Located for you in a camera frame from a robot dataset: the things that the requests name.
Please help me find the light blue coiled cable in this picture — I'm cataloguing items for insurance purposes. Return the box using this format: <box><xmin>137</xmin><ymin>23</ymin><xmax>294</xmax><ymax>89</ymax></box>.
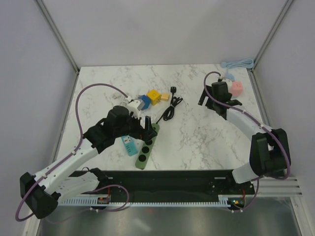
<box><xmin>220</xmin><ymin>58</ymin><xmax>254</xmax><ymax>70</ymax></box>

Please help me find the green power strip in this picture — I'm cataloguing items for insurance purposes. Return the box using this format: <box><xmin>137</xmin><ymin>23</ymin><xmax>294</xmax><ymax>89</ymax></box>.
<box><xmin>135</xmin><ymin>136</ymin><xmax>157</xmax><ymax>170</ymax></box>

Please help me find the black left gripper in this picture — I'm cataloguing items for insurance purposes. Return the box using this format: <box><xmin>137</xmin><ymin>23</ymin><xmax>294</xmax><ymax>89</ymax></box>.
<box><xmin>114</xmin><ymin>111</ymin><xmax>157</xmax><ymax>142</ymax></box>

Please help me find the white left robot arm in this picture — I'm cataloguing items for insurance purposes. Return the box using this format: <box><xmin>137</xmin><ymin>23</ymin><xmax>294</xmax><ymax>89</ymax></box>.
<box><xmin>19</xmin><ymin>106</ymin><xmax>158</xmax><ymax>219</ymax></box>

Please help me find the yellow plug adapter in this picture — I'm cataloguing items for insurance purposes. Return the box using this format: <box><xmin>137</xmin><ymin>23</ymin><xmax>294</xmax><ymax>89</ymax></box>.
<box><xmin>159</xmin><ymin>93</ymin><xmax>170</xmax><ymax>102</ymax></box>

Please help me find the white cable duct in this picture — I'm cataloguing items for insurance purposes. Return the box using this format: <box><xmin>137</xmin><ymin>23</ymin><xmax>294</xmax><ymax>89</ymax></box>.
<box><xmin>59</xmin><ymin>195</ymin><xmax>235</xmax><ymax>207</ymax></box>

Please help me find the pink cube socket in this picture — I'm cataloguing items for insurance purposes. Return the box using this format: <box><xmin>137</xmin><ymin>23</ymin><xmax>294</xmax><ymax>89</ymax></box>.
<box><xmin>229</xmin><ymin>81</ymin><xmax>243</xmax><ymax>97</ymax></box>

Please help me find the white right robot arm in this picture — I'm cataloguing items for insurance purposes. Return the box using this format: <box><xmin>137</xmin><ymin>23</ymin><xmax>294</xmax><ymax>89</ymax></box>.
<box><xmin>198</xmin><ymin>81</ymin><xmax>291</xmax><ymax>194</ymax></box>

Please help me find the white coiled cable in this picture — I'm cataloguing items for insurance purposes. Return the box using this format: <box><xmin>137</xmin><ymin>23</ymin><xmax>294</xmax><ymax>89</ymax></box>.
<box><xmin>112</xmin><ymin>92</ymin><xmax>130</xmax><ymax>103</ymax></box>

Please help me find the black cable with plug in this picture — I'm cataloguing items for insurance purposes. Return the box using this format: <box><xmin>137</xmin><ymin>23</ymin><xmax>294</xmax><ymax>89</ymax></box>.
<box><xmin>155</xmin><ymin>86</ymin><xmax>184</xmax><ymax>124</ymax></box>

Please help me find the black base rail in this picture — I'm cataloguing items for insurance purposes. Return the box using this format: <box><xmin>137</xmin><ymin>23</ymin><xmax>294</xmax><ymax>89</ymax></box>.
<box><xmin>70</xmin><ymin>170</ymin><xmax>256</xmax><ymax>204</ymax></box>

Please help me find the light blue power strip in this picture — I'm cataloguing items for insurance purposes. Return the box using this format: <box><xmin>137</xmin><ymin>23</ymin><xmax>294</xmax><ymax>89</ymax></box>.
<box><xmin>224</xmin><ymin>72</ymin><xmax>235</xmax><ymax>81</ymax></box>

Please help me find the blue cube socket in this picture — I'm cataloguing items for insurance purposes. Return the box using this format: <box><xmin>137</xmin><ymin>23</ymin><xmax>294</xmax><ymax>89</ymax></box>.
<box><xmin>138</xmin><ymin>95</ymin><xmax>151</xmax><ymax>111</ymax></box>

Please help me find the teal power strip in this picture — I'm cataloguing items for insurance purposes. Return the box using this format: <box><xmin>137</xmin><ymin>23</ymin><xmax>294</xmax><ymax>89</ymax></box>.
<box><xmin>121</xmin><ymin>136</ymin><xmax>138</xmax><ymax>156</ymax></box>

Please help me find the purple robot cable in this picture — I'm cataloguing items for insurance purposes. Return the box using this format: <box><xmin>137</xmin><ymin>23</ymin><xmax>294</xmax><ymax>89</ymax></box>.
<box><xmin>15</xmin><ymin>83</ymin><xmax>131</xmax><ymax>222</ymax></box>

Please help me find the yellow cube socket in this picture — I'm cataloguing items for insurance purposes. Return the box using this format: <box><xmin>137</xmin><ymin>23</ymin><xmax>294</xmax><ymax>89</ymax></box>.
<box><xmin>147</xmin><ymin>89</ymin><xmax>161</xmax><ymax>106</ymax></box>

